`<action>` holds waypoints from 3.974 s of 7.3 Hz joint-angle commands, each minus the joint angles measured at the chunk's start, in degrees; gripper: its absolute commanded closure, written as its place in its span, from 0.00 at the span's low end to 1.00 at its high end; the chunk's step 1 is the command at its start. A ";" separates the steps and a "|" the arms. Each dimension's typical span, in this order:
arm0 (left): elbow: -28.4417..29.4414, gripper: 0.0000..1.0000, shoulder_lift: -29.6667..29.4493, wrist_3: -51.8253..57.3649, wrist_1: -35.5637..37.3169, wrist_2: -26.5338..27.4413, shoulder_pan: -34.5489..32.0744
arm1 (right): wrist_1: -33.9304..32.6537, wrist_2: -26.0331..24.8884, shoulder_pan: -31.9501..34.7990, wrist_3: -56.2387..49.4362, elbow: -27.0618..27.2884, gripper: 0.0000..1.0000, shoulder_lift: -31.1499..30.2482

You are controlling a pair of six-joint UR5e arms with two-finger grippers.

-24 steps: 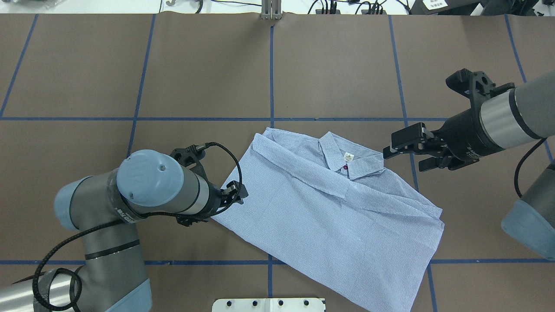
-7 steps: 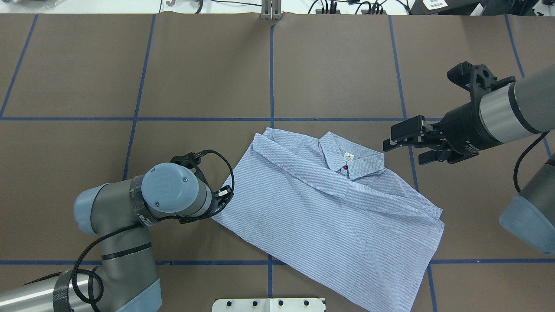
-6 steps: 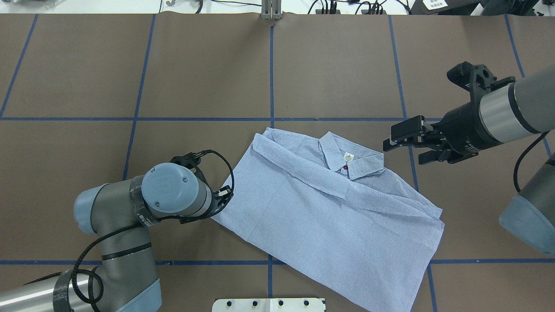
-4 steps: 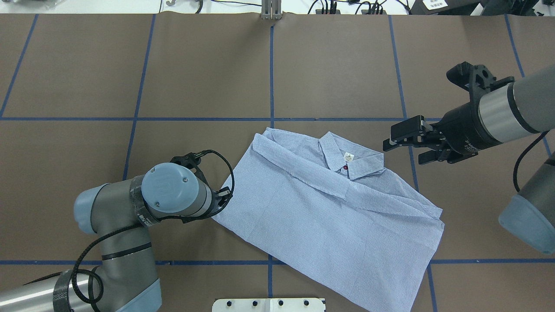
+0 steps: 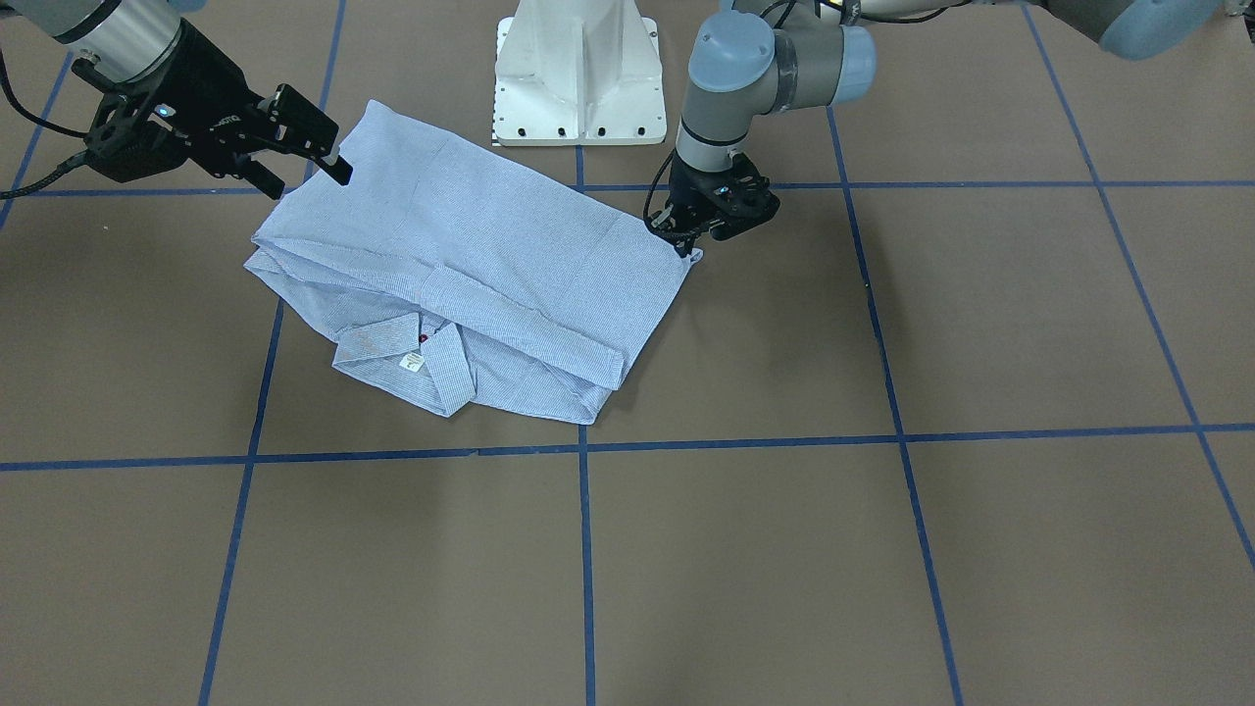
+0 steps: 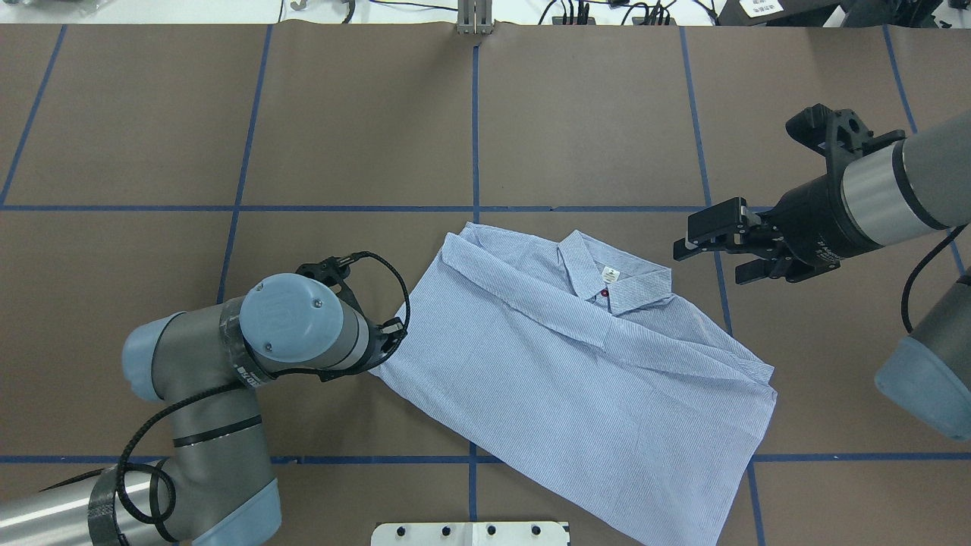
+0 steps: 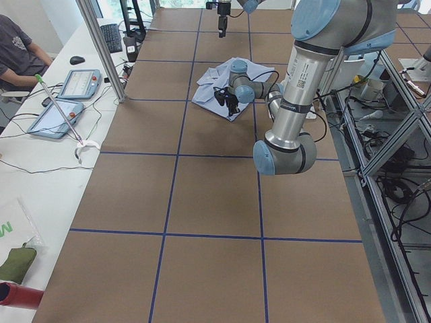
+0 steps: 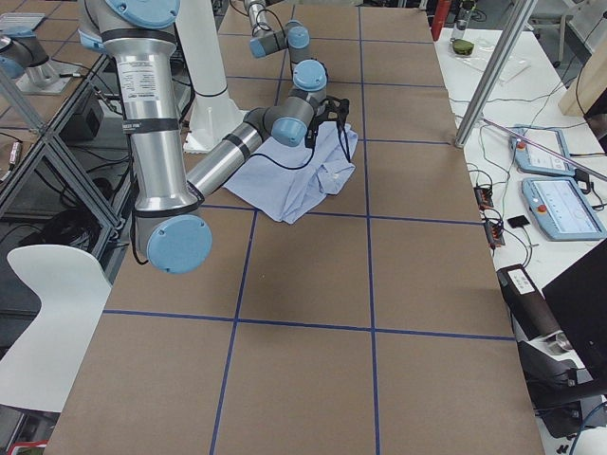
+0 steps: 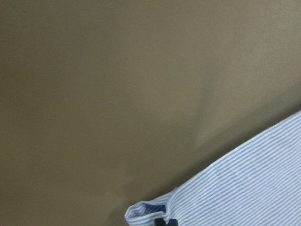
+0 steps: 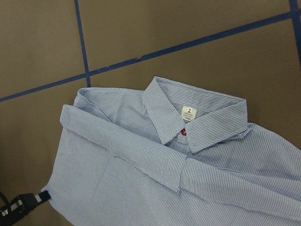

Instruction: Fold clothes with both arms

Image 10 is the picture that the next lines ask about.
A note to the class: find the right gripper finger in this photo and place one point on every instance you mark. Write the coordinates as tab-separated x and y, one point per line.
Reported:
22	204

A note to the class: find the light blue striped shirt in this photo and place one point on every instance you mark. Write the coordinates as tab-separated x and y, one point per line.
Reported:
171	155

